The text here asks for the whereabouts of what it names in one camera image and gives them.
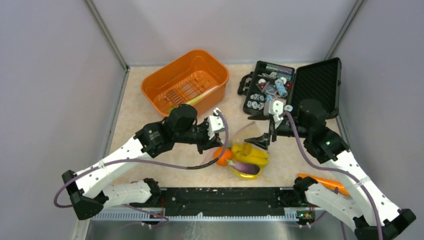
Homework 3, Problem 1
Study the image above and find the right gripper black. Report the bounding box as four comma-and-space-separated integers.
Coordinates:
244, 106, 311, 150

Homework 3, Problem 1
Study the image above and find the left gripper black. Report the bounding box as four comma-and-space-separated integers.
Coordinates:
175, 117, 223, 154

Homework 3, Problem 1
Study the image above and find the green leafy vegetable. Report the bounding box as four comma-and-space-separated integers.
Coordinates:
165, 85, 218, 115

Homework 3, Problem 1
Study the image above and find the yellow banana bunch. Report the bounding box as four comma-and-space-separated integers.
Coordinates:
229, 167, 263, 180
231, 142, 270, 166

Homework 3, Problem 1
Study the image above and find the clear zip top bag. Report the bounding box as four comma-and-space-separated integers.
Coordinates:
215, 121, 270, 180

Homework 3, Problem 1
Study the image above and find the purple eggplant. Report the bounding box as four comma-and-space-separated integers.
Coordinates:
226, 159, 261, 175

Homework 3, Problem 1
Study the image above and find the orange fruit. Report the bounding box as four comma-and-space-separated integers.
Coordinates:
212, 147, 233, 167

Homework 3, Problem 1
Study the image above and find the orange plastic basket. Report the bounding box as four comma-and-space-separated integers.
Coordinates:
140, 49, 230, 116

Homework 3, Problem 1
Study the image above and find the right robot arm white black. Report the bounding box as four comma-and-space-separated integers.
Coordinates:
247, 98, 416, 240

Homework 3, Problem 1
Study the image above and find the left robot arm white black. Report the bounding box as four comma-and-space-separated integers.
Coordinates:
61, 104, 229, 220

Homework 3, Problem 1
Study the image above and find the black poker chip case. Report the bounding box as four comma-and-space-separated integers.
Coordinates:
237, 57, 342, 119

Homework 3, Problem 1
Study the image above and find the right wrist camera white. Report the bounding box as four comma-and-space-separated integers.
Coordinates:
263, 100, 285, 128

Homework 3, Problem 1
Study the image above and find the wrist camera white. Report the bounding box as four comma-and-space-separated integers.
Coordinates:
207, 107, 228, 140
263, 100, 285, 128

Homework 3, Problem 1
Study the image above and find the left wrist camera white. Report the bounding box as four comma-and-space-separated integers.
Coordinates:
207, 107, 228, 140

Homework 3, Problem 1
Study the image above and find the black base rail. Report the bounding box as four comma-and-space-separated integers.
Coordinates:
131, 187, 302, 217

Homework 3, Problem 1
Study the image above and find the orange handled tool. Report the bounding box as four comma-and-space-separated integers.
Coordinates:
297, 173, 350, 197

